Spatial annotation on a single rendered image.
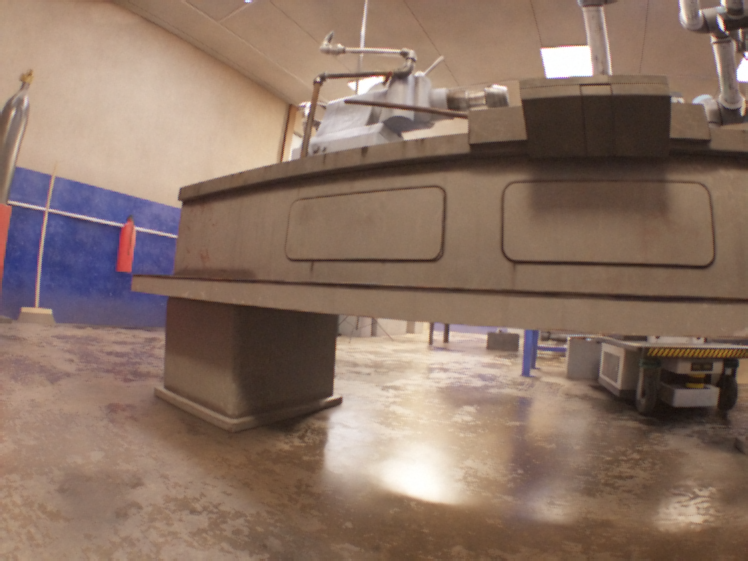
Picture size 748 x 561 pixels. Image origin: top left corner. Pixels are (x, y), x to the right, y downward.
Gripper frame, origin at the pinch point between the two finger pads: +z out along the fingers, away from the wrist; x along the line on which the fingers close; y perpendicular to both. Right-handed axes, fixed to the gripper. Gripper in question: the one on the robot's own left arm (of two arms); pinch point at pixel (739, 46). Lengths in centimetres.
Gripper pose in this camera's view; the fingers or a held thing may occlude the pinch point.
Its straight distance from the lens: 163.9
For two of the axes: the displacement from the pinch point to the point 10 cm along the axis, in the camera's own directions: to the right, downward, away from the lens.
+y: -2.6, 8.9, -3.8
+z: 6.4, 4.5, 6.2
